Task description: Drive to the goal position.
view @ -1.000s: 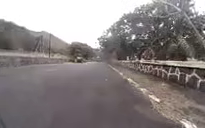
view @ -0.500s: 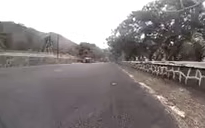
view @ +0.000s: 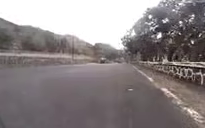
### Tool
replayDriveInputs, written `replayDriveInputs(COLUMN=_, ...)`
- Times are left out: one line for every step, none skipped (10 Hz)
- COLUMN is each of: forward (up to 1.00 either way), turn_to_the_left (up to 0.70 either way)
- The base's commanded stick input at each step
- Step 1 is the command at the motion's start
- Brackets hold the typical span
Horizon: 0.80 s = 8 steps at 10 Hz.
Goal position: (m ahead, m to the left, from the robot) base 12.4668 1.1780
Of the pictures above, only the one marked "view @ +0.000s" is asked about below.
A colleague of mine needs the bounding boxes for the row of trees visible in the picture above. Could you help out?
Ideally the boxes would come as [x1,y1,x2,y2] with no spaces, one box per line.
[121,0,205,63]

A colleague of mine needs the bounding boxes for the stone wall with white marks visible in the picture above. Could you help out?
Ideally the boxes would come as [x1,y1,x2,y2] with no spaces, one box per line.
[136,60,205,89]

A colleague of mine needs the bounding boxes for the bare dirt verge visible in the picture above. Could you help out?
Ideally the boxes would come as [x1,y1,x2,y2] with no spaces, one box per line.
[134,63,205,128]

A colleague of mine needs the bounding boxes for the grey asphalt road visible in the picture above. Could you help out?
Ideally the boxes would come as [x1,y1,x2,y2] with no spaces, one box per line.
[0,62,204,128]

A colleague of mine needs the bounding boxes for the vehicle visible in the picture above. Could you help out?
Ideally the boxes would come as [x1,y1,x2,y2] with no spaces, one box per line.
[98,57,108,64]

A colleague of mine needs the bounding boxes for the low stone wall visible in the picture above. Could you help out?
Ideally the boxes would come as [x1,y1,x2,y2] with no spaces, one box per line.
[0,49,99,68]

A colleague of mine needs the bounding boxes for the wooded hillside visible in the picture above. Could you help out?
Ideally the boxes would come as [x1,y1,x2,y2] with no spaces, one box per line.
[0,11,124,61]

